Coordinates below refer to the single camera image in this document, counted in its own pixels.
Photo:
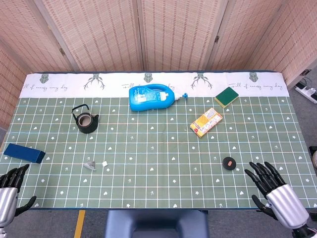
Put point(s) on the yellow printed cardboard box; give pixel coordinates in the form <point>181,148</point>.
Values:
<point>205,122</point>

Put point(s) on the green grid tablecloth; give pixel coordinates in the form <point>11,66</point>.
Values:
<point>158,153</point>

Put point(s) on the black round disc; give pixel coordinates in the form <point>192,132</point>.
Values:
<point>229,163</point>

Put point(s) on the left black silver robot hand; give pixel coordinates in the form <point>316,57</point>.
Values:
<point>8,203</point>

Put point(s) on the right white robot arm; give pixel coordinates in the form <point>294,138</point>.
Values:
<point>303,231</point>

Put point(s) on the bamboo folding screen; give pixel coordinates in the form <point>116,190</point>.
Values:
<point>111,34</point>

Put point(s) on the metal screen hinge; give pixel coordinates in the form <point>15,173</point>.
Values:
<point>62,51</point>
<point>217,39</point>

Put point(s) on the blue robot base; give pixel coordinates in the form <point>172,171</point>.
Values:
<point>156,223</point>

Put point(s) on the dark blue rectangular box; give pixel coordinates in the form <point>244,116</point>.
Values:
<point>23,152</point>

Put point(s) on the white power strip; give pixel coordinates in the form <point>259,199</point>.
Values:
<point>307,93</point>

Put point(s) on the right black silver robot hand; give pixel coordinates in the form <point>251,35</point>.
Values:
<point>287,203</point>

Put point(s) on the blue detergent pump bottle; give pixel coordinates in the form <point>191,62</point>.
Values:
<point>146,99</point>

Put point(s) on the green yellow sponge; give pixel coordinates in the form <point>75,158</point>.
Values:
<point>226,95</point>

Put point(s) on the black cast iron teapot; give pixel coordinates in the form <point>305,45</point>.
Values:
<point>88,126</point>

